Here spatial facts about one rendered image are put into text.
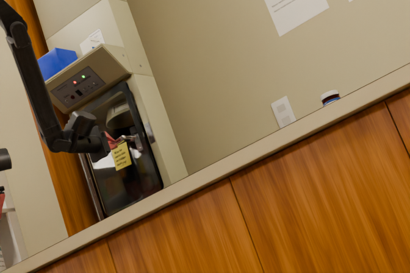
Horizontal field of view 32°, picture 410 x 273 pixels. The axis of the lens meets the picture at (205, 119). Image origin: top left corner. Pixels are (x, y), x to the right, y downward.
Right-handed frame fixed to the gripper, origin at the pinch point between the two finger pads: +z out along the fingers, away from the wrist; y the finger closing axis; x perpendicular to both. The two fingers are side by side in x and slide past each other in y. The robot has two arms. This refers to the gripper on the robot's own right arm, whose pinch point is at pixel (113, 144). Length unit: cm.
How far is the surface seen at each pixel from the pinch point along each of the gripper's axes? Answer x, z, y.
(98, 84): 0.8, 3.0, 22.6
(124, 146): -0.7, 3.8, -0.9
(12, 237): 107, 45, 3
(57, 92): 15.5, -1.2, 26.6
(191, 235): -31, -19, -40
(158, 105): -11.0, 15.5, 9.7
